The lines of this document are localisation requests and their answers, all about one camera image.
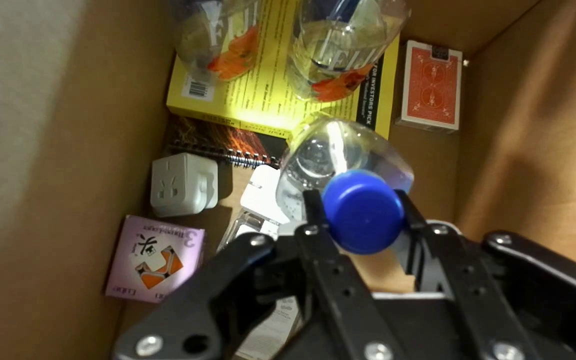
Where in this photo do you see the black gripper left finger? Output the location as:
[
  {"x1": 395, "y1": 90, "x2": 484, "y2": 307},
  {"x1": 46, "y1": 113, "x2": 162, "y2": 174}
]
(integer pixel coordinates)
[{"x1": 109, "y1": 188, "x2": 403, "y2": 360}]

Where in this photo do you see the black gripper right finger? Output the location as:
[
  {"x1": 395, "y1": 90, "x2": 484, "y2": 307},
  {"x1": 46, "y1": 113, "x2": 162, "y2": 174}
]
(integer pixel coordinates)
[{"x1": 394, "y1": 188, "x2": 576, "y2": 360}]

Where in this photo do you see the dark spiral notebook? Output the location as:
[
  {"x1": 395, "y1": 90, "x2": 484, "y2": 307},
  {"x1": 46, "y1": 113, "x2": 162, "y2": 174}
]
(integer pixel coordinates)
[{"x1": 164, "y1": 112, "x2": 289, "y2": 170}]

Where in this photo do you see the white charger plug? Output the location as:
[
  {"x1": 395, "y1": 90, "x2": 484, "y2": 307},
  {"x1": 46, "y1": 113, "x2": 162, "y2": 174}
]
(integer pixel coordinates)
[{"x1": 224, "y1": 164, "x2": 294, "y2": 242}]

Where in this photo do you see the yellow book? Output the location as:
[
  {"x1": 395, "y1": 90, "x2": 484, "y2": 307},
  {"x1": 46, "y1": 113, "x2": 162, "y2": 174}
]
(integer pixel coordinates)
[{"x1": 164, "y1": 0, "x2": 402, "y2": 141}]

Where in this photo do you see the white cardboard box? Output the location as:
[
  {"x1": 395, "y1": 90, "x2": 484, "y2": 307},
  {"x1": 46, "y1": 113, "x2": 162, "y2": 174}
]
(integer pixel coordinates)
[{"x1": 0, "y1": 0, "x2": 576, "y2": 360}]

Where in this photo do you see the red playing card deck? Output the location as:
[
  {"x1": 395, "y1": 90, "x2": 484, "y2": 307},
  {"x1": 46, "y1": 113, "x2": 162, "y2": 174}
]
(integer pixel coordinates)
[{"x1": 398, "y1": 38, "x2": 466, "y2": 131}]

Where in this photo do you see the white power adapter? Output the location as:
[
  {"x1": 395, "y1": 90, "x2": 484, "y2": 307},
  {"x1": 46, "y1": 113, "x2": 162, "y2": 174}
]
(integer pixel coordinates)
[{"x1": 147, "y1": 150, "x2": 222, "y2": 220}]

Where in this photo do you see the pink card box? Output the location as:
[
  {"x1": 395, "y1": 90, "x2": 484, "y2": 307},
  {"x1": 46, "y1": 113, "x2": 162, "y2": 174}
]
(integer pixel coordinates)
[{"x1": 103, "y1": 211, "x2": 207, "y2": 305}]

